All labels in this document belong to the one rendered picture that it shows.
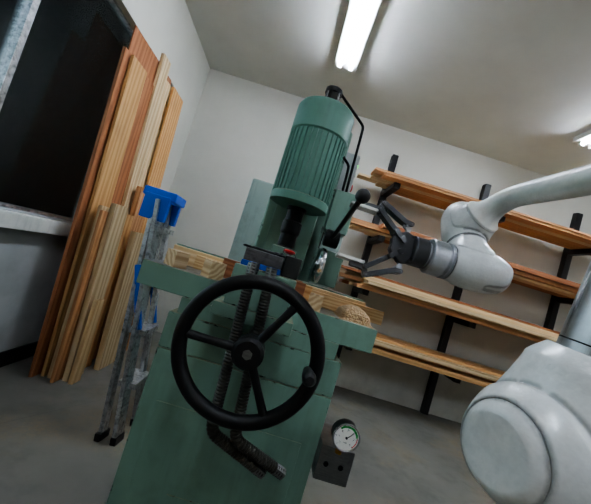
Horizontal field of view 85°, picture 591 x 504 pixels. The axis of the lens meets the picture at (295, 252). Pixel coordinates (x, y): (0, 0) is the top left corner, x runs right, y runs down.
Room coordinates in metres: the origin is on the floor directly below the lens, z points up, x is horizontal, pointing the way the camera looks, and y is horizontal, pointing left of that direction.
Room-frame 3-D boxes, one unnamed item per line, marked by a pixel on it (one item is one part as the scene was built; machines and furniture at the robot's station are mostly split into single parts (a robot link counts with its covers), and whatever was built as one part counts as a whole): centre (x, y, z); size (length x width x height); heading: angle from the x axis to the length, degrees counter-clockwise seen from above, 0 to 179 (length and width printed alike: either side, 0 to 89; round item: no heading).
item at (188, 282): (0.85, 0.05, 0.87); 0.61 x 0.30 x 0.06; 91
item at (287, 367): (1.08, 0.03, 0.76); 0.57 x 0.45 x 0.09; 1
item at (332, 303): (0.96, -0.02, 0.92); 0.58 x 0.02 x 0.04; 91
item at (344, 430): (0.75, -0.23, 0.65); 0.06 x 0.04 x 0.08; 91
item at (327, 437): (0.82, -0.23, 0.58); 0.12 x 0.08 x 0.08; 1
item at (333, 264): (1.14, -0.12, 1.02); 0.09 x 0.07 x 0.12; 91
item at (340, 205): (1.17, -0.12, 1.23); 0.09 x 0.08 x 0.15; 1
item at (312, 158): (0.96, 0.03, 1.32); 0.18 x 0.18 x 0.31
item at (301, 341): (0.90, 0.03, 0.82); 0.40 x 0.21 x 0.04; 91
